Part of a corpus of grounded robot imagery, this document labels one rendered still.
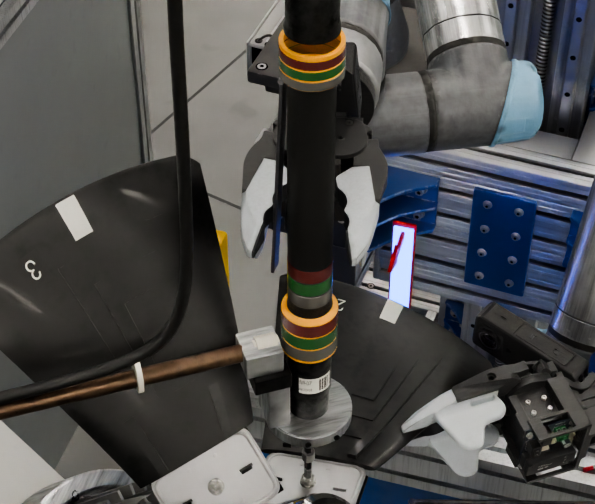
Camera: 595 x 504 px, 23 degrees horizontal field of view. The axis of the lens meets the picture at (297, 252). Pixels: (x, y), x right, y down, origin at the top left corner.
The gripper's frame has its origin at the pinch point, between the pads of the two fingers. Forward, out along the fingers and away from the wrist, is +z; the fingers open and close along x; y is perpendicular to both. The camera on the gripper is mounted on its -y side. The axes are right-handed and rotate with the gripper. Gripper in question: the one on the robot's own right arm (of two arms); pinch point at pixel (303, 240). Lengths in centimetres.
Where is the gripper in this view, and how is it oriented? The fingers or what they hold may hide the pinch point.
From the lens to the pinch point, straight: 102.6
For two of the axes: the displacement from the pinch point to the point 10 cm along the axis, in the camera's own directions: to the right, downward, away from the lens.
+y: 0.0, 7.3, 6.8
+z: -1.2, 6.7, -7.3
